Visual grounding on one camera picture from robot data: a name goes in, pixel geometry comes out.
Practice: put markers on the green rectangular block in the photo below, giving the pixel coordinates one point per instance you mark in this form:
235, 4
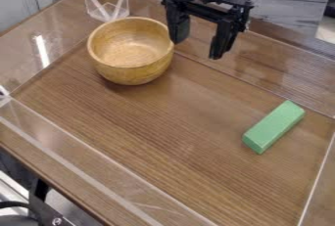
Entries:
270, 129

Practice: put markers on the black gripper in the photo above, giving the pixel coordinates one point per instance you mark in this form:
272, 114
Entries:
230, 13

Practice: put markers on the clear acrylic corner bracket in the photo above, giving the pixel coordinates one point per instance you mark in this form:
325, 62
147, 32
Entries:
108, 12

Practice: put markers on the brown wooden bowl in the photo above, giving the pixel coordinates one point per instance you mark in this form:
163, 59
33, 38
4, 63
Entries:
131, 50

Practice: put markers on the clear acrylic tray wall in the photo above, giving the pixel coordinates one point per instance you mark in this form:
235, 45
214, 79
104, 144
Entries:
119, 148

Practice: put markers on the black table leg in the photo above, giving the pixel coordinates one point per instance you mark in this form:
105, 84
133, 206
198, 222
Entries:
48, 216

